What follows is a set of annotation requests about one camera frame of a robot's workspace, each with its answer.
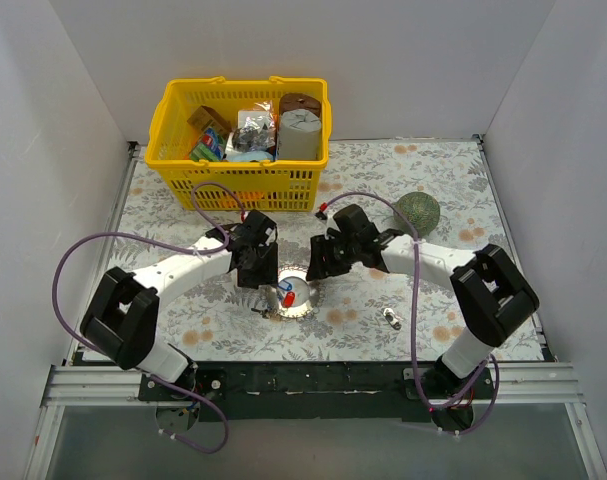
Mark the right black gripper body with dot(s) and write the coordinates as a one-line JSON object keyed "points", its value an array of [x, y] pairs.
{"points": [[328, 257]]}

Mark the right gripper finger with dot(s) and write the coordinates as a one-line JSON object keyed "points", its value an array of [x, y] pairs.
{"points": [[335, 264], [317, 249]]}

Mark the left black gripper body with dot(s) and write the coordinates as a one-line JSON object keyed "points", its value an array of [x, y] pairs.
{"points": [[258, 270]]}

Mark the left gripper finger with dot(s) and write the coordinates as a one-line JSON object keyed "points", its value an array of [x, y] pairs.
{"points": [[249, 273], [267, 267]]}

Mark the blue key tag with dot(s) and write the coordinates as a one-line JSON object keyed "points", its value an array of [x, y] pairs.
{"points": [[285, 286]]}

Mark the red key tag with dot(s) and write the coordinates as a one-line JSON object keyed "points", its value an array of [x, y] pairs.
{"points": [[288, 300]]}

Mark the metal ring disc with keyrings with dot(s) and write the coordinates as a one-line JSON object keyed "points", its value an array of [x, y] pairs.
{"points": [[308, 296]]}

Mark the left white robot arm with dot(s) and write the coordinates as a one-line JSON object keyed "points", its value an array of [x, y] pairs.
{"points": [[121, 320]]}

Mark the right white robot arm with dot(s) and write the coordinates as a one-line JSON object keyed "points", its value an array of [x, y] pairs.
{"points": [[493, 296]]}

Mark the yellow plastic basket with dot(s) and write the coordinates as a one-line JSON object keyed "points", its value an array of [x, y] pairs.
{"points": [[282, 185]]}

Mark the green woven ball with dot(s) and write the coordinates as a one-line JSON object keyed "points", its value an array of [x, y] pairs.
{"points": [[421, 210]]}

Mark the silver foil bag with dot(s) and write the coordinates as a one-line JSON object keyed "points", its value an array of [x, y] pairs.
{"points": [[256, 131]]}

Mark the green snack packet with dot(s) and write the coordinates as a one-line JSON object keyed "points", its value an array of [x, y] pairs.
{"points": [[208, 147]]}

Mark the brown cardboard box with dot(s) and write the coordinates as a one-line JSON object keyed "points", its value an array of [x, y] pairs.
{"points": [[205, 117]]}

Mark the brown cylinder roll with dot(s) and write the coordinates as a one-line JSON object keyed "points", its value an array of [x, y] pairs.
{"points": [[296, 101]]}

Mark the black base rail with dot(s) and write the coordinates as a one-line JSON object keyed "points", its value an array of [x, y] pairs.
{"points": [[321, 390]]}

